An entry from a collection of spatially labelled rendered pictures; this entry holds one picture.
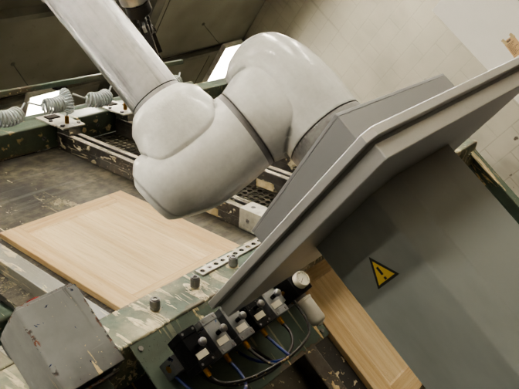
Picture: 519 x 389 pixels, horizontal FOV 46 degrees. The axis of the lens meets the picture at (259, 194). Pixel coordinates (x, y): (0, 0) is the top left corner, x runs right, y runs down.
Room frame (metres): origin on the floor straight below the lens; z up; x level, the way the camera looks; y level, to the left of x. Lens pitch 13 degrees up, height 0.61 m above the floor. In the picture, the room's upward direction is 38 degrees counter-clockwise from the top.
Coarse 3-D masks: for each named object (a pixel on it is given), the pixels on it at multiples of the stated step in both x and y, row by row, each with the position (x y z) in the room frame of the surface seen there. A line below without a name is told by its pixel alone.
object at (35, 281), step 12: (0, 252) 1.52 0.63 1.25; (12, 252) 1.53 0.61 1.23; (0, 264) 1.49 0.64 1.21; (12, 264) 1.49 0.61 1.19; (24, 264) 1.49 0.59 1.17; (12, 276) 1.48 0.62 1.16; (24, 276) 1.45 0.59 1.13; (36, 276) 1.46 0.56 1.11; (48, 276) 1.46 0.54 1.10; (24, 288) 1.47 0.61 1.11; (36, 288) 1.43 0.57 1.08; (48, 288) 1.42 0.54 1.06; (96, 312) 1.37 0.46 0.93
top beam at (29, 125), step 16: (224, 80) 3.01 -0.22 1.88; (80, 112) 2.35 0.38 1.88; (96, 112) 2.37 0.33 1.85; (112, 112) 2.43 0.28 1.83; (0, 128) 2.10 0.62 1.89; (16, 128) 2.12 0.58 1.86; (32, 128) 2.14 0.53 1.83; (48, 128) 2.20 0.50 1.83; (80, 128) 2.33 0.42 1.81; (96, 128) 2.39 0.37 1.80; (112, 128) 2.46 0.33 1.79; (0, 144) 2.06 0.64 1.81; (16, 144) 2.12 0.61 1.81; (32, 144) 2.17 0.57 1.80; (48, 144) 2.23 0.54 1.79; (0, 160) 2.09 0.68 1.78
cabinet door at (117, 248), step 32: (32, 224) 1.71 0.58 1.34; (64, 224) 1.74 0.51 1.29; (96, 224) 1.76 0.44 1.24; (128, 224) 1.78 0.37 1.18; (160, 224) 1.81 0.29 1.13; (192, 224) 1.83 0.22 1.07; (32, 256) 1.58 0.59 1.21; (64, 256) 1.59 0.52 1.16; (96, 256) 1.61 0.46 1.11; (128, 256) 1.63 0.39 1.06; (160, 256) 1.65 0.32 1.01; (192, 256) 1.68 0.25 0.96; (96, 288) 1.49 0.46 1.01; (128, 288) 1.51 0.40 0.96
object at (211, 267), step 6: (258, 240) 1.72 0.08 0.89; (246, 246) 1.69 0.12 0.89; (252, 246) 1.68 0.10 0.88; (258, 246) 1.70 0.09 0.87; (234, 252) 1.65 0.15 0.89; (240, 252) 1.65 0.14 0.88; (246, 252) 1.66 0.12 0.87; (222, 258) 1.61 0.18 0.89; (228, 258) 1.62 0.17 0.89; (210, 264) 1.58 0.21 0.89; (216, 264) 1.60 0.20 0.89; (222, 264) 1.59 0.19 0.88; (198, 270) 1.55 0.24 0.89; (204, 270) 1.55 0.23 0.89; (210, 270) 1.56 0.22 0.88
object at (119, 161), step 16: (64, 96) 2.14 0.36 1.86; (64, 128) 2.15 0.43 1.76; (64, 144) 2.22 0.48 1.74; (80, 144) 2.16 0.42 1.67; (96, 144) 2.17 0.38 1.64; (96, 160) 2.15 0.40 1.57; (112, 160) 2.09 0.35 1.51; (128, 160) 2.06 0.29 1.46; (128, 176) 2.08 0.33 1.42; (224, 208) 1.88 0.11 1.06; (240, 208) 1.84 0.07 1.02; (256, 208) 1.85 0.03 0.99; (240, 224) 1.87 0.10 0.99
